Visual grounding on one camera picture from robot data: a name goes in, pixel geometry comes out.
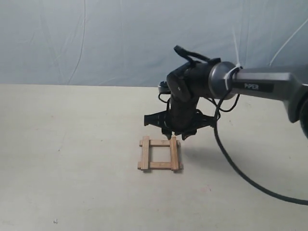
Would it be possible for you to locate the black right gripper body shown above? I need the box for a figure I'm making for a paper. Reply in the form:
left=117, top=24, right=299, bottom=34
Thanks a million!
left=144, top=96, right=216, bottom=135

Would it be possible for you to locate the wooden stick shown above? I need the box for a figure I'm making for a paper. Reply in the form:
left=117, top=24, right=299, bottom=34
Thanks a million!
left=170, top=136, right=179, bottom=171
left=141, top=136, right=150, bottom=171
left=139, top=140, right=180, bottom=147
left=146, top=162, right=183, bottom=170

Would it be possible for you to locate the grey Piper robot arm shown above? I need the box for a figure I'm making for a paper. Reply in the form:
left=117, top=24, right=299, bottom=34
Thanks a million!
left=144, top=62, right=308, bottom=140

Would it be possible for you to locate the white zip tie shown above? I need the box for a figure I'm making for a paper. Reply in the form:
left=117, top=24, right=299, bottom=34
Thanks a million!
left=223, top=25, right=244, bottom=93

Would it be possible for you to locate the blue-grey backdrop cloth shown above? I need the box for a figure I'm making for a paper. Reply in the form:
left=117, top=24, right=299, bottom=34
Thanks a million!
left=0, top=0, right=308, bottom=87

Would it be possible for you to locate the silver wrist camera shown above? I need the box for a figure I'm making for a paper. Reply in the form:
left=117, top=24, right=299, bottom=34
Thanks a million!
left=158, top=81, right=170, bottom=94

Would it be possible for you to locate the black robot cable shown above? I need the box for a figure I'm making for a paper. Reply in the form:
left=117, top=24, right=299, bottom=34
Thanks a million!
left=213, top=96, right=308, bottom=206

